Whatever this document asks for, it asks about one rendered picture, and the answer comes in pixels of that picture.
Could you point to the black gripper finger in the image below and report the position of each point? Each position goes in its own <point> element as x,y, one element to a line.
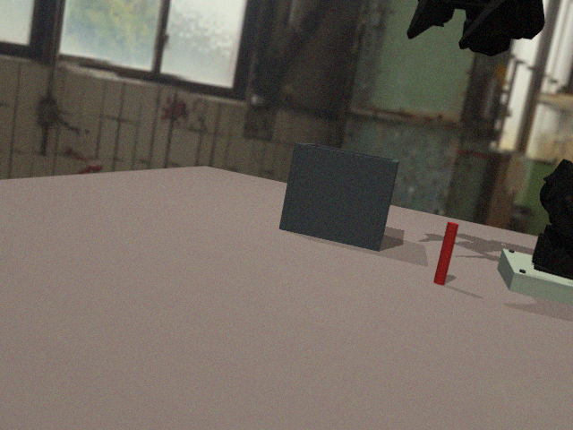
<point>498,18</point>
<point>426,15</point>

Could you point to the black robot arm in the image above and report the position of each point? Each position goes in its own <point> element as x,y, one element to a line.
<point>553,251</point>

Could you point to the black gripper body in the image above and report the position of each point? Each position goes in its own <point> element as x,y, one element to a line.
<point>531,13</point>

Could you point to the red peg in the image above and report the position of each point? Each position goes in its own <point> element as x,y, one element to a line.
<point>446,253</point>

